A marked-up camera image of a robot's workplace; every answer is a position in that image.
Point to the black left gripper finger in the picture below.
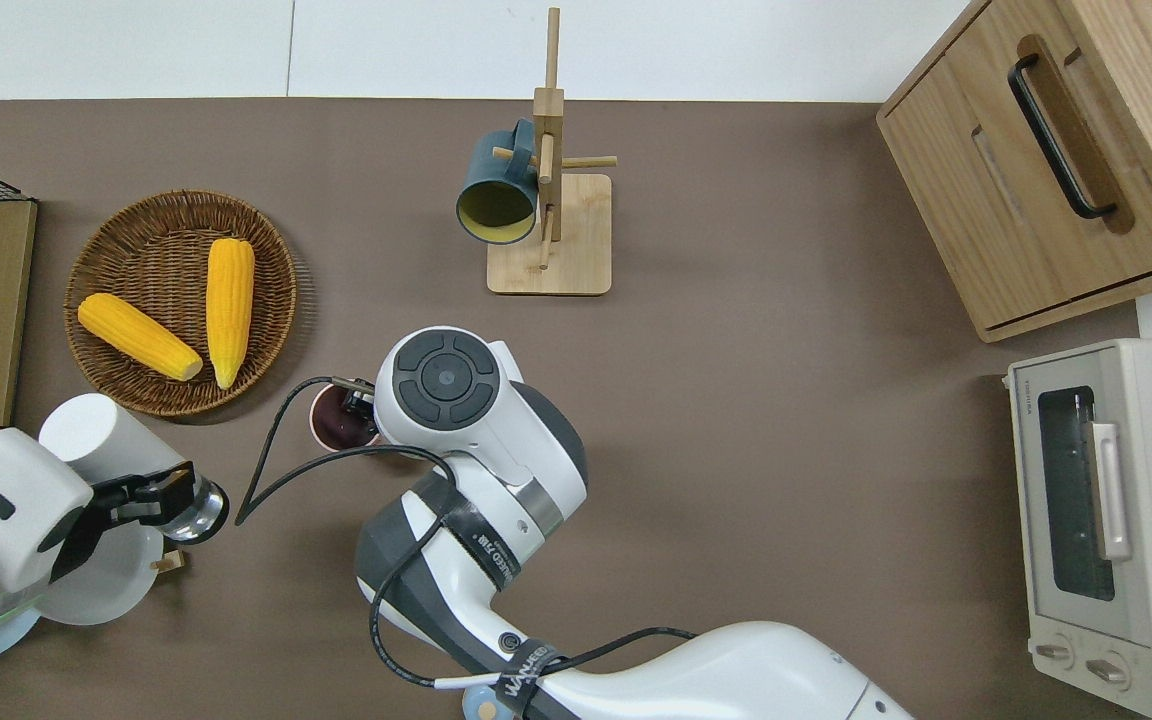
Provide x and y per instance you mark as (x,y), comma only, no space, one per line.
(161,514)
(171,482)

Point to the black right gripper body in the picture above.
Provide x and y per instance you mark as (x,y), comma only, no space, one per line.
(361,402)

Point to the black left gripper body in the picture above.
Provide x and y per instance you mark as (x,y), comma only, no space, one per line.
(96,515)

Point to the pink mug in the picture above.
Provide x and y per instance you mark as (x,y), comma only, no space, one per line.
(336,428)

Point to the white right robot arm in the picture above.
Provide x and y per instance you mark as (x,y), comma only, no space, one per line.
(736,670)

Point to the wooden plate rack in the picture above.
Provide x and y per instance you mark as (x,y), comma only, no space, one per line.
(171,561)

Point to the grey plate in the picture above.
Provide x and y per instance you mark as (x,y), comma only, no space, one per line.
(116,580)

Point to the yellow corn cob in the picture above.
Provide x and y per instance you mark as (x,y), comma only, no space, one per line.
(229,310)
(136,335)

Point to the brown wicker basket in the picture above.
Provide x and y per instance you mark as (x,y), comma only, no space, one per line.
(151,250)

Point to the teal mug yellow inside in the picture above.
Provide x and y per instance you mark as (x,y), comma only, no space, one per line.
(491,170)

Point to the wooden mug rack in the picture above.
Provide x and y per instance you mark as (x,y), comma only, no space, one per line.
(576,240)

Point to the brown table mat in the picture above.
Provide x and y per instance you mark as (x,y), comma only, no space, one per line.
(736,450)

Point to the wooden cabinet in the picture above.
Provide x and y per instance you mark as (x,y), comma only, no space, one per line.
(936,200)

